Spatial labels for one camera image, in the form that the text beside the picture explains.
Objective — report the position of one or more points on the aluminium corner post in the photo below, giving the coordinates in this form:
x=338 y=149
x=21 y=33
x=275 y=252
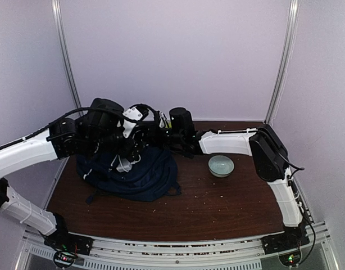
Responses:
x=56 y=8
x=290 y=34

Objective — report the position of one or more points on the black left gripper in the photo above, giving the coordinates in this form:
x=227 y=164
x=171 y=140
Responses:
x=132 y=152

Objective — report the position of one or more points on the right aluminium corner post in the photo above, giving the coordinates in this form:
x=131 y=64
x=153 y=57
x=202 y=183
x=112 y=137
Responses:
x=290 y=34

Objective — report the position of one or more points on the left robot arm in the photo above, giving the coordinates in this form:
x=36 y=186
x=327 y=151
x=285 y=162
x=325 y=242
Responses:
x=105 y=126

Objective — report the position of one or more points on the left aluminium corner post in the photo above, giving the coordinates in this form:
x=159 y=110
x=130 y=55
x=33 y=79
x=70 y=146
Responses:
x=56 y=8

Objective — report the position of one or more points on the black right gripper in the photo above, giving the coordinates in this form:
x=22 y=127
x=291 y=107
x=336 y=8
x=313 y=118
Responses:
x=149 y=134

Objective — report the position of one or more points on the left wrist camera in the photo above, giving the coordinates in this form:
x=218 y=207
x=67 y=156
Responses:
x=136 y=112

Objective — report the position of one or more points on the aluminium front rail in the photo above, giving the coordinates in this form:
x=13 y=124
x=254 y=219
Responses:
x=237 y=253

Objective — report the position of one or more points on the white charger with cable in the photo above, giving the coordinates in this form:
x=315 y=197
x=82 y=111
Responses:
x=123 y=165

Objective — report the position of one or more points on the navy blue student backpack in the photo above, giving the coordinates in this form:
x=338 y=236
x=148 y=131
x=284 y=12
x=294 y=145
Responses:
x=154 y=176

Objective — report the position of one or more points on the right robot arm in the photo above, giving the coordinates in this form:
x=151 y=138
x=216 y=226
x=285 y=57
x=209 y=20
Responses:
x=270 y=158

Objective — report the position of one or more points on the pale blue ceramic bowl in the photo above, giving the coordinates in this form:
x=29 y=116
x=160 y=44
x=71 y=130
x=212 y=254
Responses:
x=221 y=166

